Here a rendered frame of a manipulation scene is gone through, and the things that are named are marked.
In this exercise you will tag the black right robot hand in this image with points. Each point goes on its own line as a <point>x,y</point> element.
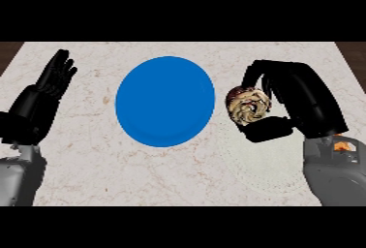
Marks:
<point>304,97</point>

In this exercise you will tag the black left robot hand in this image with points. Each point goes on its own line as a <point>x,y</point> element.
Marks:
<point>36,100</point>

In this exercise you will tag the cream frosted cupcake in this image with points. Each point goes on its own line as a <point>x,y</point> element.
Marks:
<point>248,105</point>

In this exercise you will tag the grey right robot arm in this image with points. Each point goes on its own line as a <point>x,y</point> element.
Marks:
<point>335,171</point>

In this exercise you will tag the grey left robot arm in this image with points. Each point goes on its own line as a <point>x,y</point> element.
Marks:
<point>19,174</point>

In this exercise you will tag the blue round plate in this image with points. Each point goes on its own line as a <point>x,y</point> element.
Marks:
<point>164,101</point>

